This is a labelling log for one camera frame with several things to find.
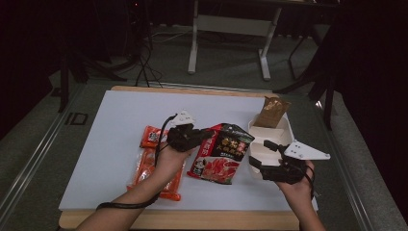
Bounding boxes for black floor plate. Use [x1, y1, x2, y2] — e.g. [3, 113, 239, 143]
[64, 112, 89, 126]

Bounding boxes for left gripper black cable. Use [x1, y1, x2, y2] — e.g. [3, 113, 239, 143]
[95, 114, 179, 211]

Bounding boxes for black floor cables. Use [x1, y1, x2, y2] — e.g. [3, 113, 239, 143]
[134, 32, 163, 89]

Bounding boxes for person's left hand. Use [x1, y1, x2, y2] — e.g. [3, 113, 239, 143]
[155, 143, 195, 184]

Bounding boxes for white table sheet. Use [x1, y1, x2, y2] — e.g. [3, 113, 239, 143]
[59, 90, 319, 212]

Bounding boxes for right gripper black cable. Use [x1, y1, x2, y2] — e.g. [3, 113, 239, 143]
[302, 166, 318, 197]

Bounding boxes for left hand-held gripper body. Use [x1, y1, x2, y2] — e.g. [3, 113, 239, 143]
[166, 110, 206, 152]

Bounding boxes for orange packet of round snacks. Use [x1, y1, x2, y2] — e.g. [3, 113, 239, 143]
[126, 125, 187, 202]

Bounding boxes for metal floor rail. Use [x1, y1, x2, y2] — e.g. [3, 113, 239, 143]
[316, 100, 374, 231]
[0, 85, 85, 219]

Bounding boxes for white metal desk frame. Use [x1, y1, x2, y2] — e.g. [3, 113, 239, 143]
[187, 0, 283, 81]

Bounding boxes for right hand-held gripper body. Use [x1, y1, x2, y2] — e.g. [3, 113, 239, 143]
[261, 139, 331, 186]

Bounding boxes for black metal stand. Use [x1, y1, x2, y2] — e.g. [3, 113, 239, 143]
[273, 32, 338, 131]

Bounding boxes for gold snack packet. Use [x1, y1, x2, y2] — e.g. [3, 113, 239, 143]
[253, 95, 292, 129]

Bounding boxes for black tripod stand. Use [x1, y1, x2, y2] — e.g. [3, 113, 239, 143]
[57, 47, 128, 114]

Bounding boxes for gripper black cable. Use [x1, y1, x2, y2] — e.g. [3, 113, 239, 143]
[302, 166, 318, 197]
[95, 114, 179, 211]

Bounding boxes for white divided lunch box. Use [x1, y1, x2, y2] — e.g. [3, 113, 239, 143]
[247, 115, 294, 181]

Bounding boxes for white floor cable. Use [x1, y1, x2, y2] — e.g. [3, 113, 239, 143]
[150, 30, 193, 44]

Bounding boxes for red and black seasoning packet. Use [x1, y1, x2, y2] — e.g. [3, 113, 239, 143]
[187, 122, 256, 186]

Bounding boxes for person's right hand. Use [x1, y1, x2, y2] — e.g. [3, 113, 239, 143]
[275, 161, 317, 200]

